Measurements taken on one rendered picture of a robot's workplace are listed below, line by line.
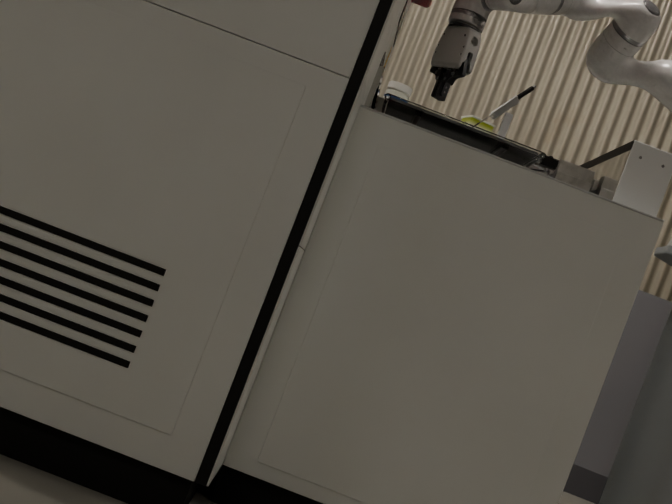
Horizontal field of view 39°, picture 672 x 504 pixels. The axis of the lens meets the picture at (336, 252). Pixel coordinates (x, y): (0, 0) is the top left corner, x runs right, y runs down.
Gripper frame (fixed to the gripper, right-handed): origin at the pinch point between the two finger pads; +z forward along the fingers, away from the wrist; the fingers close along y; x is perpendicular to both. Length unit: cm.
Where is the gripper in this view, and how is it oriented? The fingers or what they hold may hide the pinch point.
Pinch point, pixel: (440, 90)
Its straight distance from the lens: 225.2
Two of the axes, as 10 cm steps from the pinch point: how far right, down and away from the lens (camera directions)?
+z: -3.6, 9.3, -0.2
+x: -7.1, -2.9, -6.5
